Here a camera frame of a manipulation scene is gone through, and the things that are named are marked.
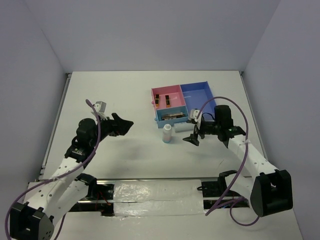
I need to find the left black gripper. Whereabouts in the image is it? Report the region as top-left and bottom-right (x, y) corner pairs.
(90, 112), (133, 147)

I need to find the white spray bottle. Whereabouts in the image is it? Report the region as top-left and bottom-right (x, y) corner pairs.
(173, 122), (195, 133)

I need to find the white pastel bottle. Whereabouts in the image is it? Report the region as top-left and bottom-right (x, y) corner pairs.
(162, 124), (172, 144)

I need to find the long brown eyeshadow palette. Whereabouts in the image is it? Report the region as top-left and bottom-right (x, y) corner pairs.
(161, 112), (186, 121)

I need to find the black gold lipstick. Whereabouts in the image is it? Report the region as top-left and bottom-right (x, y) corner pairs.
(154, 94), (160, 108)
(165, 95), (171, 108)

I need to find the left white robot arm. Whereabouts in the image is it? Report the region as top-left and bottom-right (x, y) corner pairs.
(5, 113), (134, 240)

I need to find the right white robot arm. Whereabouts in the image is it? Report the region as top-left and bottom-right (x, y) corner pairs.
(183, 105), (293, 217)

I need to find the pink blue purple organizer tray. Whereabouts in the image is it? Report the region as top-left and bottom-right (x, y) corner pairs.
(151, 81), (213, 129)

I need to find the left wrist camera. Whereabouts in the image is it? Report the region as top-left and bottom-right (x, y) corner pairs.
(91, 101), (107, 120)

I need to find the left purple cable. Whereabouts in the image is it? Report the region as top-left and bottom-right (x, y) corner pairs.
(4, 99), (102, 240)

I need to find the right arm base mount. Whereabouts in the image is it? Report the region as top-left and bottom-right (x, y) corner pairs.
(197, 170), (249, 210)

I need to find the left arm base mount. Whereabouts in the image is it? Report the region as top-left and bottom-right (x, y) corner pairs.
(69, 184), (115, 217)

